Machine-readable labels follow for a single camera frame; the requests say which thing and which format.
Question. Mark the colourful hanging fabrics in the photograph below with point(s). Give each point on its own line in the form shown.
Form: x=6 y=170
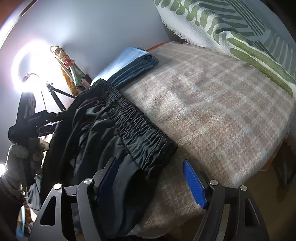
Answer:
x=76 y=79

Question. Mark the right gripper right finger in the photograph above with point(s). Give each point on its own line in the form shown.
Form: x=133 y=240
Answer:
x=245 y=221

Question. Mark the plaid bed mattress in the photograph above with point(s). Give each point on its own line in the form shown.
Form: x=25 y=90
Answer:
x=226 y=117

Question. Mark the ring light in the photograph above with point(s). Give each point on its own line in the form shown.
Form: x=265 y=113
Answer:
x=34 y=66

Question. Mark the green striped pillow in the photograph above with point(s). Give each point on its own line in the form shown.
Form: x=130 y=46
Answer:
x=233 y=28

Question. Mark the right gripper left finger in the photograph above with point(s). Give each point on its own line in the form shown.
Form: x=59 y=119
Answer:
x=55 y=222

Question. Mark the black pants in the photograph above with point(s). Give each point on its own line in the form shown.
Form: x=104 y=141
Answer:
x=102 y=124

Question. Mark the left gloved hand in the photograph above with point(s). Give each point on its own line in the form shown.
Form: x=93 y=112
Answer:
x=18 y=155

